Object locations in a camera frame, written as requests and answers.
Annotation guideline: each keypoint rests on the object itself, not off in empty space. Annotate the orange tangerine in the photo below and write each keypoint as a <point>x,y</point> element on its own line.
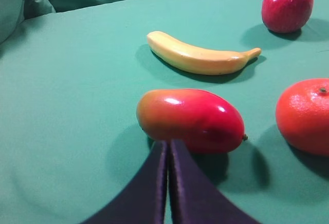
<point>302,116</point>

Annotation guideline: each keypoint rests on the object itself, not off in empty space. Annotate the light green fabric bundle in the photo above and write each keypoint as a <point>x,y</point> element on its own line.
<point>13,12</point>

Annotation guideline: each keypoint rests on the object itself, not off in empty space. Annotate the yellow banana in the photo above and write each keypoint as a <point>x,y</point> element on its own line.
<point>198,60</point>

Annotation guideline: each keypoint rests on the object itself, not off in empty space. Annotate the red yellow mango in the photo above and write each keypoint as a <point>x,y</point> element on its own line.
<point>203,121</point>

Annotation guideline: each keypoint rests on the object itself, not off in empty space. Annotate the red apple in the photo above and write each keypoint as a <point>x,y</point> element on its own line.
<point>286,16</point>

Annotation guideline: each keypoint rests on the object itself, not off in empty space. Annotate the green tablecloth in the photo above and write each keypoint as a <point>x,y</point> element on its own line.
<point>70,83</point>

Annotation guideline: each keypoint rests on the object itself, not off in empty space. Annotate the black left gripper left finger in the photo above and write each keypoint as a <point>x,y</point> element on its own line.
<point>143,200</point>

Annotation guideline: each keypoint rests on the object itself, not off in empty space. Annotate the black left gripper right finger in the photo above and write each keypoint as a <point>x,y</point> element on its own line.
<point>193,197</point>

